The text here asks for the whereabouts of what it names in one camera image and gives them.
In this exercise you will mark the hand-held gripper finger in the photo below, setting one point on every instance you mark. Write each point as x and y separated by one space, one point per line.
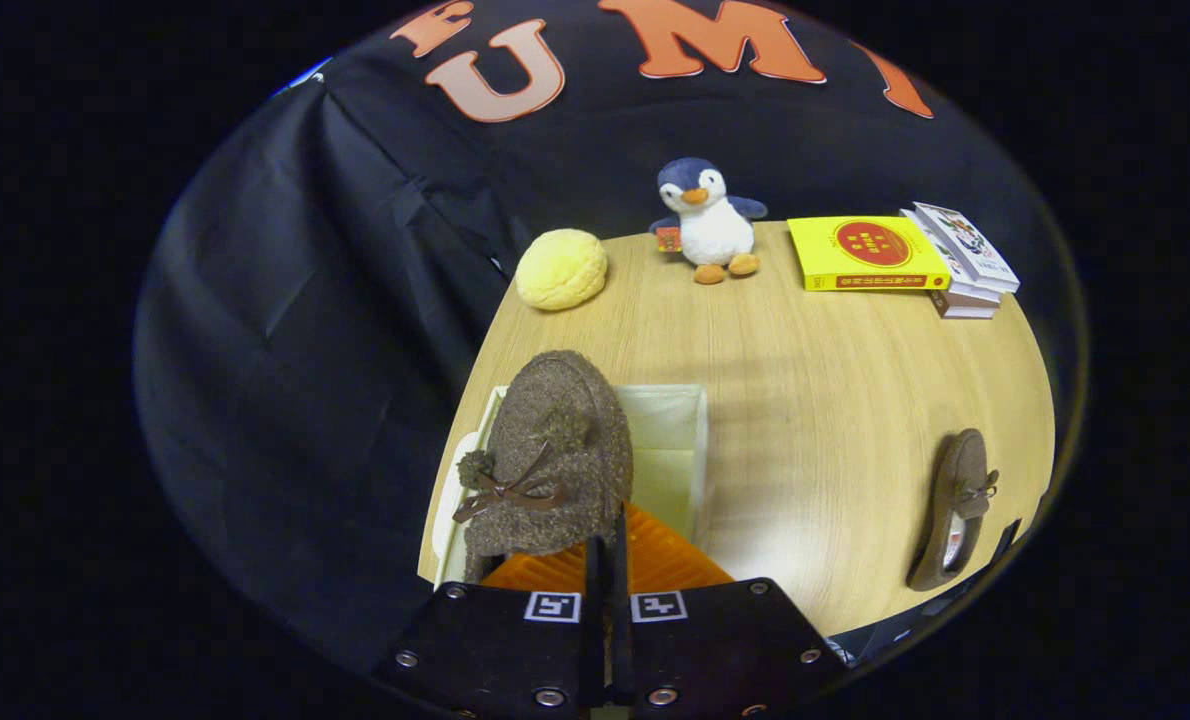
595 620
619 600

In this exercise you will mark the cream fabric storage box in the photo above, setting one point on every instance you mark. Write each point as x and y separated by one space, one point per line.
670 450

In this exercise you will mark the brown fuzzy shoe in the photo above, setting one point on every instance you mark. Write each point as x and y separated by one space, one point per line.
960 470
555 430

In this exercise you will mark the yellow round plush bun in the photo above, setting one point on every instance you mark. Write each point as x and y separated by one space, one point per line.
560 270

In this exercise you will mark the penguin plush toy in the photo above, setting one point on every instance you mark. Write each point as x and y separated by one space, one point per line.
715 230

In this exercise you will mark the yellow book with red circle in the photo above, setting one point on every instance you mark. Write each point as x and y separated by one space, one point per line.
835 255

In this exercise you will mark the brown-edged book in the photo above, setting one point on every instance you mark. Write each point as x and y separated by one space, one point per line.
965 310

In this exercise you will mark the white illustrated book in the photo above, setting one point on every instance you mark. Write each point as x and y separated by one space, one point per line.
970 245

